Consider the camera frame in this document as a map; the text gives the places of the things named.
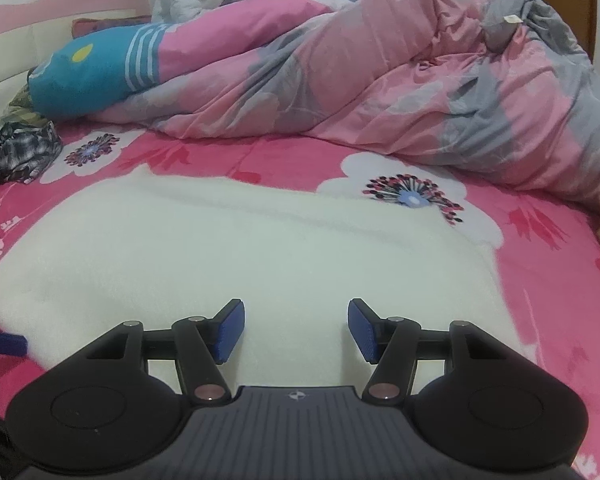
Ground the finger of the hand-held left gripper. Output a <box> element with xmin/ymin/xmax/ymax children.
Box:
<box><xmin>0</xmin><ymin>329</ymin><xmax>29</xmax><ymax>357</ymax></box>

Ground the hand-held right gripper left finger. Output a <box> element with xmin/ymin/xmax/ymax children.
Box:
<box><xmin>83</xmin><ymin>298</ymin><xmax>246</xmax><ymax>406</ymax></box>

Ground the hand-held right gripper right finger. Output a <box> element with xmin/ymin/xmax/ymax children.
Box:
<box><xmin>347</xmin><ymin>298</ymin><xmax>512</xmax><ymax>406</ymax></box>

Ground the white fuzzy sweater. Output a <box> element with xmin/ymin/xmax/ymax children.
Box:
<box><xmin>0</xmin><ymin>167</ymin><xmax>538</xmax><ymax>386</ymax></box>

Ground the black white plaid cloth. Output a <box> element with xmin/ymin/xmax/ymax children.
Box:
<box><xmin>0</xmin><ymin>121</ymin><xmax>65</xmax><ymax>192</ymax></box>

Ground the pink floral bed sheet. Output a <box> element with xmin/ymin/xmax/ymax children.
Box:
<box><xmin>0</xmin><ymin>125</ymin><xmax>600</xmax><ymax>480</ymax></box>

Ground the green patterned cloth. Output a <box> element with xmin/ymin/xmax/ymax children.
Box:
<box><xmin>7</xmin><ymin>82</ymin><xmax>53</xmax><ymax>128</ymax></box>

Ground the pink grey floral quilt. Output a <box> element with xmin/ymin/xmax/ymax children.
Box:
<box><xmin>87</xmin><ymin>0</ymin><xmax>600</xmax><ymax>216</ymax></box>

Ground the blue striped pillow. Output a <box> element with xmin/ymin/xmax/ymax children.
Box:
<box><xmin>27</xmin><ymin>24</ymin><xmax>168</xmax><ymax>121</ymax></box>

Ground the pink white padded headboard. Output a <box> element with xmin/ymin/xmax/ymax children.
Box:
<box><xmin>0</xmin><ymin>0</ymin><xmax>151</xmax><ymax>111</ymax></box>

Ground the dark red pillow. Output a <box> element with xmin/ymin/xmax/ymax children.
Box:
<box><xmin>71</xmin><ymin>16</ymin><xmax>153</xmax><ymax>40</ymax></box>

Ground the brown wooden door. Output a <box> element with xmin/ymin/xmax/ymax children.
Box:
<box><xmin>540</xmin><ymin>0</ymin><xmax>598</xmax><ymax>61</ymax></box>

